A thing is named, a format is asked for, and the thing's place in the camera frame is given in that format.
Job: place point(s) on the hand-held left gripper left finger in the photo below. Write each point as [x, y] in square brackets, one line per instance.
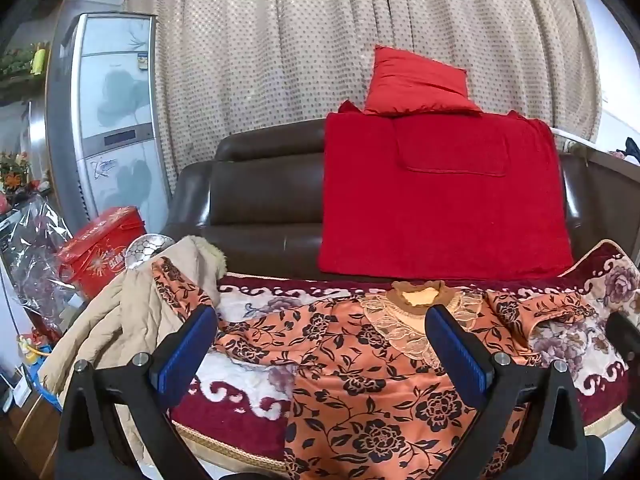
[184, 352]

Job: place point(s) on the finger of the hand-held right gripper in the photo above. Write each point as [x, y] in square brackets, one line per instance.
[625, 335]

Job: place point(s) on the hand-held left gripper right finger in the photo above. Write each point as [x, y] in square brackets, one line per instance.
[456, 355]

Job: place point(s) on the orange black floral garment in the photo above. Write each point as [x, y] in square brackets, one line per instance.
[360, 385]

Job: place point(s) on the floral plush sofa cover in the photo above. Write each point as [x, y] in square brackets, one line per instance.
[237, 367]

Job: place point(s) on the beige quilted jacket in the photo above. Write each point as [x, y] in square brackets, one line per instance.
[125, 320]

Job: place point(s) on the silver patterned bowl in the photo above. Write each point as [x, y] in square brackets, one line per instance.
[145, 252]

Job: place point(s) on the red gift box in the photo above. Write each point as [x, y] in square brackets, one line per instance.
[100, 255]

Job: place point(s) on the red blanket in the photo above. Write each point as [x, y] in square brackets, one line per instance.
[440, 210]

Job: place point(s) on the colourful plastic toy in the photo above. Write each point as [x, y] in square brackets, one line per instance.
[32, 347]

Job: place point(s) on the brown leather sofa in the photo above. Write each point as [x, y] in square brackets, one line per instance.
[265, 200]

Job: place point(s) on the clear plastic wrap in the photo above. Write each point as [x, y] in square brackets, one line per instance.
[35, 255]

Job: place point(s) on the grey wooden furniture panel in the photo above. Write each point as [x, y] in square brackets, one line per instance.
[600, 157]

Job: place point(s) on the dark clothing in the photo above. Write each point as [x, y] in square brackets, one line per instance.
[632, 152]

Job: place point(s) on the orange artificial flowers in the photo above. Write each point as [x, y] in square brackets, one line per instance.
[12, 170]

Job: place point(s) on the standing air conditioner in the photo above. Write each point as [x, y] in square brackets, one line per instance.
[115, 110]

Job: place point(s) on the red pillow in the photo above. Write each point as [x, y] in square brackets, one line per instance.
[415, 85]

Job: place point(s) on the beige dotted curtain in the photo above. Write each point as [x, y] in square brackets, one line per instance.
[275, 50]

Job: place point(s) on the green artificial plant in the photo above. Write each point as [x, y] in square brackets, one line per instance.
[22, 65]

